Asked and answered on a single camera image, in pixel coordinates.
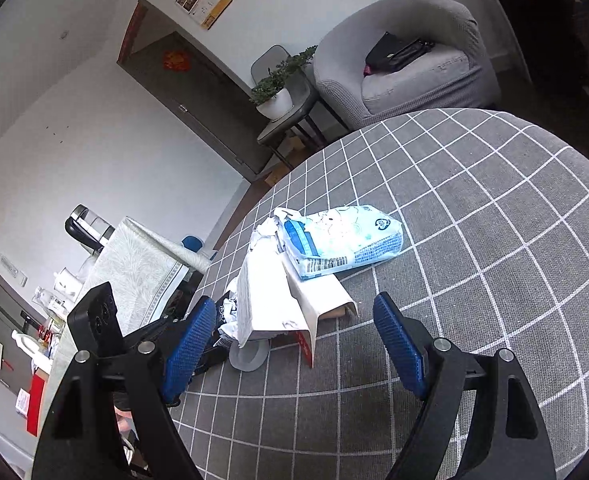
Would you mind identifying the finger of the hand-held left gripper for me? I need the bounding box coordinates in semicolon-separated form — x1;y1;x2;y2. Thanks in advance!
122;316;188;348
189;345;230;376

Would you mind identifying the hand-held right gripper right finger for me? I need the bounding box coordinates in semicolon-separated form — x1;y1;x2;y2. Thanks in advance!
373;291;557;480

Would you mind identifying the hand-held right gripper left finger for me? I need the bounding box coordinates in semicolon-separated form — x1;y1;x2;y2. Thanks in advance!
30;296;218;480

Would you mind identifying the white round plastic lid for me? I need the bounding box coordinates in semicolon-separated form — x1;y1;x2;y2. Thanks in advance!
228;339;270;373

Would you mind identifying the white mug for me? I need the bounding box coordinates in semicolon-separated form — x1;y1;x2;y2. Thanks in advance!
54;267;82;296

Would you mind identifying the crumpled white paper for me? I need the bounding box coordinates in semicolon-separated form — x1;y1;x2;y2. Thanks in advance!
218;277;248;348

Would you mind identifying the pale patterned table runner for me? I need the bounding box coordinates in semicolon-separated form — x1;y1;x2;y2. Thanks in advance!
77;216;212;333

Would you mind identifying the white plastic bottle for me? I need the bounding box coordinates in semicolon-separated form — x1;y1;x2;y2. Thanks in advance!
12;329;42;356

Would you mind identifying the white cardboard box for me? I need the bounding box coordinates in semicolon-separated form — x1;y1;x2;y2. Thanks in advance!
236;247;359;368

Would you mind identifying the glass electric kettle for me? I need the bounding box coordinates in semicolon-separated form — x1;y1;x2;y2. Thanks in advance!
64;204;116;256

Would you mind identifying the red box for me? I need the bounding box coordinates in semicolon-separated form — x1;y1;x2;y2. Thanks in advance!
26;372;50;436

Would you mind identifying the blue white plastic package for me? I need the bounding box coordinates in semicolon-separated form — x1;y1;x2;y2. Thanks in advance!
280;204;404;281

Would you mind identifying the crumpled white plastic bag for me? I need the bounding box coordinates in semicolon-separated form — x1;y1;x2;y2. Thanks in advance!
249;207;305;256

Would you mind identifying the grey checked tablecloth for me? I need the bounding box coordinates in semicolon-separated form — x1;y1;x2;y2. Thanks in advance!
167;108;589;480

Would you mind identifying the flat brown cardboard box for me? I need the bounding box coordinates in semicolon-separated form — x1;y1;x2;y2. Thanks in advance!
262;135;307;188

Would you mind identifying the brown door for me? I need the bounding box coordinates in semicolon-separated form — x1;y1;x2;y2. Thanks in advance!
117;0;275;183

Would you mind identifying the grey dining chair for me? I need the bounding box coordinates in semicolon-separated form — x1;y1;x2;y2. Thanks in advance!
251;44;347;171

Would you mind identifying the grey armchair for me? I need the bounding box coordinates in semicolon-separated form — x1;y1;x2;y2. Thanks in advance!
314;0;502;131

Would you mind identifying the potted plant white pot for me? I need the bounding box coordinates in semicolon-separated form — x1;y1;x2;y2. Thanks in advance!
249;45;319;122

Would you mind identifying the red door ornament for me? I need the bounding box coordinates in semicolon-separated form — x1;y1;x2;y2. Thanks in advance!
162;49;191;73

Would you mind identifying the black handbag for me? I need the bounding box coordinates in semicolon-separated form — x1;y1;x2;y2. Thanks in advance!
364;31;435;77

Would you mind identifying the white wall socket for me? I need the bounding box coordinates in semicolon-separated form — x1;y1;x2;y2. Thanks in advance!
2;256;28;286

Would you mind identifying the wall calendar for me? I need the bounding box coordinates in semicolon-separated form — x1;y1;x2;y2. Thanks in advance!
175;0;233;31

